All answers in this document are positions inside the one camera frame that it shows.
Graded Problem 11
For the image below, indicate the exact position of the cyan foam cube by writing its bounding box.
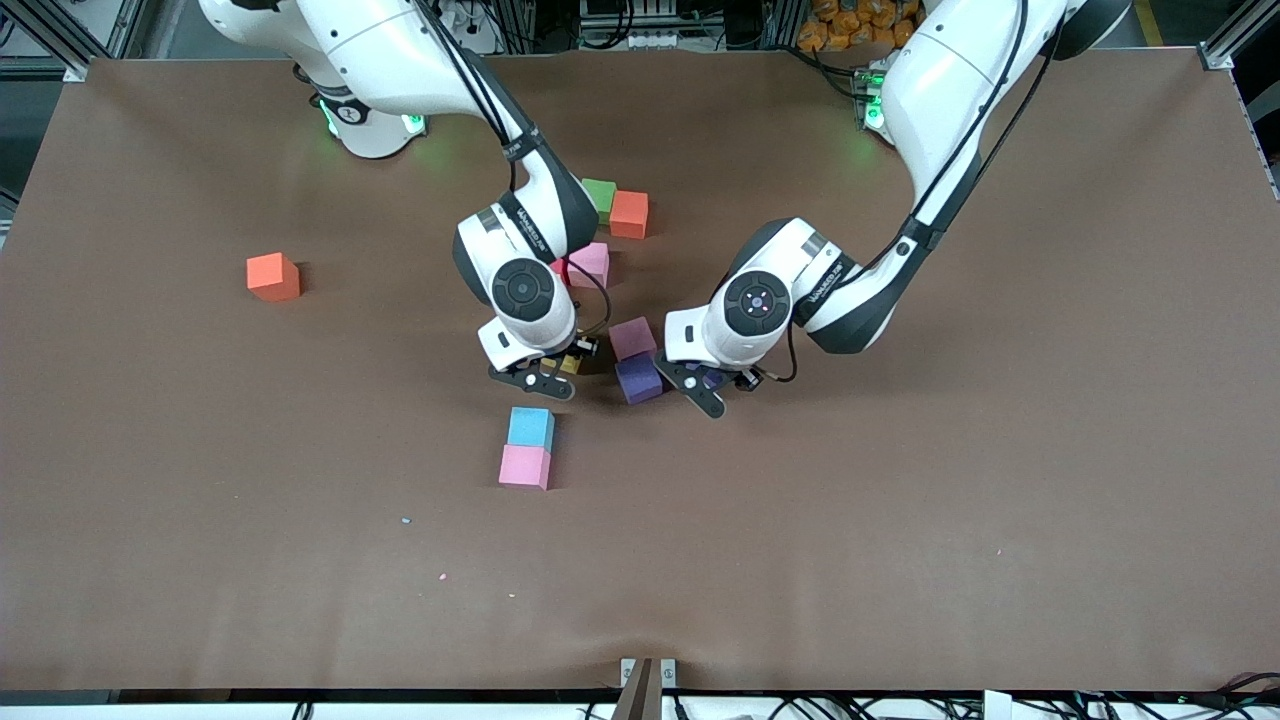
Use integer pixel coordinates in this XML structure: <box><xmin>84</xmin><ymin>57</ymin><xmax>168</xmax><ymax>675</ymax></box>
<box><xmin>506</xmin><ymin>406</ymin><xmax>557</xmax><ymax>453</ymax></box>

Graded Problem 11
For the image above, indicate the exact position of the brown table cover sheet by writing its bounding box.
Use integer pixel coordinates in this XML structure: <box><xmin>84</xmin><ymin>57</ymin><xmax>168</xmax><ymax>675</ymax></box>
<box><xmin>0</xmin><ymin>50</ymin><xmax>1280</xmax><ymax>693</ymax></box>

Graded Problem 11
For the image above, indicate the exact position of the pink foam cube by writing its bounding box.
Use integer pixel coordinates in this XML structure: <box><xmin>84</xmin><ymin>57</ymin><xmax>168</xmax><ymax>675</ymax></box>
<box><xmin>609</xmin><ymin>317</ymin><xmax>658</xmax><ymax>363</ymax></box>
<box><xmin>498</xmin><ymin>444</ymin><xmax>553</xmax><ymax>492</ymax></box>
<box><xmin>568</xmin><ymin>242</ymin><xmax>611</xmax><ymax>289</ymax></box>

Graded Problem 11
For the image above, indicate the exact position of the grey equipment rack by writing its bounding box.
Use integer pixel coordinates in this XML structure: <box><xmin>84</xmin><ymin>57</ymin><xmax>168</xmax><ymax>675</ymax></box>
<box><xmin>578</xmin><ymin>0</ymin><xmax>721</xmax><ymax>51</ymax></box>

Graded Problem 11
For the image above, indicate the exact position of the aluminium frame rail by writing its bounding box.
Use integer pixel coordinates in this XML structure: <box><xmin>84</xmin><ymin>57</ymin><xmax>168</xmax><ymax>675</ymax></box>
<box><xmin>0</xmin><ymin>0</ymin><xmax>91</xmax><ymax>83</ymax></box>

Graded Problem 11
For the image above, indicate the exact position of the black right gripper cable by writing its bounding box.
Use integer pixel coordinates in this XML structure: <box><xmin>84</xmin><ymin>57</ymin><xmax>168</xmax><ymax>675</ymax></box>
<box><xmin>565</xmin><ymin>258</ymin><xmax>613</xmax><ymax>343</ymax></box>

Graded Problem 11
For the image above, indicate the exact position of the small metal bracket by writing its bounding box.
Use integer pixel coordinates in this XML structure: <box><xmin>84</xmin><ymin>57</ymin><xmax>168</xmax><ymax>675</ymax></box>
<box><xmin>620</xmin><ymin>657</ymin><xmax>678</xmax><ymax>691</ymax></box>

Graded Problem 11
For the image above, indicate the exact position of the bag of orange balls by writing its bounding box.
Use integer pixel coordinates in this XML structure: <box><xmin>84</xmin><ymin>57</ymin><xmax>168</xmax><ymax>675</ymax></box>
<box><xmin>805</xmin><ymin>0</ymin><xmax>926</xmax><ymax>51</ymax></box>

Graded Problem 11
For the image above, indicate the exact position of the silver table edge rail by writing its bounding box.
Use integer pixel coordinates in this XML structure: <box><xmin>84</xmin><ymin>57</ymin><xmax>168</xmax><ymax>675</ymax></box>
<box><xmin>1232</xmin><ymin>68</ymin><xmax>1280</xmax><ymax>201</ymax></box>

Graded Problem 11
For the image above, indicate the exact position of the dark camera mount post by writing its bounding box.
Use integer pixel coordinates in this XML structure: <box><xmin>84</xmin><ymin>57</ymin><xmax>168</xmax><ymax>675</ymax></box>
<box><xmin>610</xmin><ymin>657</ymin><xmax>665</xmax><ymax>720</ymax></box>

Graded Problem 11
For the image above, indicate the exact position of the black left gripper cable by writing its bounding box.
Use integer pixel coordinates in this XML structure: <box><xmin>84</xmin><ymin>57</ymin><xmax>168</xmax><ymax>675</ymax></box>
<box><xmin>765</xmin><ymin>322</ymin><xmax>801</xmax><ymax>385</ymax></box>

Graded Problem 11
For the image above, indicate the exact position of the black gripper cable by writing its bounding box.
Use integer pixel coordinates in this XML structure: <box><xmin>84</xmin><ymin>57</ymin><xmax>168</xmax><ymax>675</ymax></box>
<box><xmin>765</xmin><ymin>322</ymin><xmax>801</xmax><ymax>385</ymax></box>
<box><xmin>565</xmin><ymin>258</ymin><xmax>613</xmax><ymax>343</ymax></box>

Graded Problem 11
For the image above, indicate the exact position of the aluminium frame corner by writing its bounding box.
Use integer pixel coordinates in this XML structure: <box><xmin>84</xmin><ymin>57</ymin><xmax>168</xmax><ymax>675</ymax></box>
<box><xmin>1198</xmin><ymin>0</ymin><xmax>1280</xmax><ymax>71</ymax></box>

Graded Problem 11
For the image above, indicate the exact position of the aluminium frame post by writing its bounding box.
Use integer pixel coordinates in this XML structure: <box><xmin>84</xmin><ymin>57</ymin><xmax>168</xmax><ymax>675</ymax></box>
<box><xmin>100</xmin><ymin>0</ymin><xmax>181</xmax><ymax>61</ymax></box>

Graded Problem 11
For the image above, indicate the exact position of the orange foam cube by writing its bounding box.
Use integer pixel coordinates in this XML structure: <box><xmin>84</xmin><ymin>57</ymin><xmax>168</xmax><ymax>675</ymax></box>
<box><xmin>609</xmin><ymin>189</ymin><xmax>650</xmax><ymax>240</ymax></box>
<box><xmin>246</xmin><ymin>252</ymin><xmax>301</xmax><ymax>303</ymax></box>

